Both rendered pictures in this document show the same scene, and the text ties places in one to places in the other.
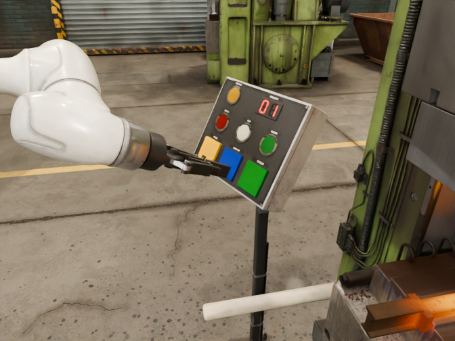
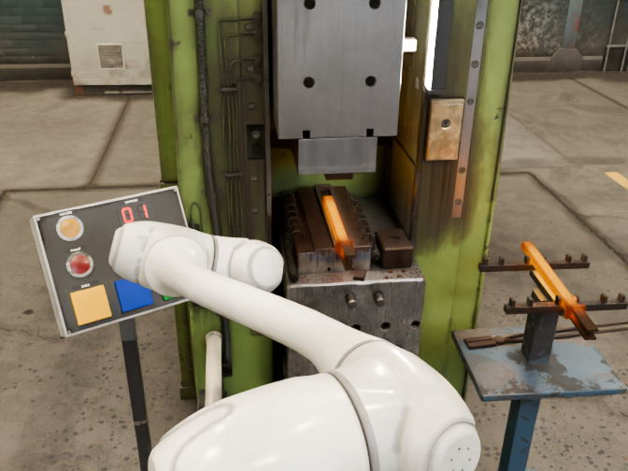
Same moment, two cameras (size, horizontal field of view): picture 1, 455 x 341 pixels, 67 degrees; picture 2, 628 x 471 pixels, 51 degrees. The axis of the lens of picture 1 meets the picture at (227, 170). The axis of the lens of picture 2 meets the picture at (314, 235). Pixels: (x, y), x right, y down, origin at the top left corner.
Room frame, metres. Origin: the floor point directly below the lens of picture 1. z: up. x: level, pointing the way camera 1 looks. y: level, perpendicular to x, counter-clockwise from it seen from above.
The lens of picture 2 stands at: (0.34, 1.28, 1.84)
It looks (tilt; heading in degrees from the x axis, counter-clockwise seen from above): 27 degrees down; 274
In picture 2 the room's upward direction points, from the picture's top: 1 degrees clockwise
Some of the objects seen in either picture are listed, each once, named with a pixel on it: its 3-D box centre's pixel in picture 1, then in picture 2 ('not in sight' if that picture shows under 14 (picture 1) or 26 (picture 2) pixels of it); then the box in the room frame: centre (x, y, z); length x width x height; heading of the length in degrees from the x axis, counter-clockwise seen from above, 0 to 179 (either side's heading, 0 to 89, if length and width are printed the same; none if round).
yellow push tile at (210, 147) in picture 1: (210, 151); (91, 305); (0.93, 0.05, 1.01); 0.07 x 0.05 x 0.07; 37
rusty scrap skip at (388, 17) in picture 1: (397, 41); not in sight; (7.00, -3.27, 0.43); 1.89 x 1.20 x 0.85; 11
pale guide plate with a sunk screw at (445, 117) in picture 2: not in sight; (444, 130); (0.11, -0.49, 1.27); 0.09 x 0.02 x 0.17; 12
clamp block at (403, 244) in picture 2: not in sight; (392, 248); (0.23, -0.40, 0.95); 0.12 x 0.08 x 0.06; 102
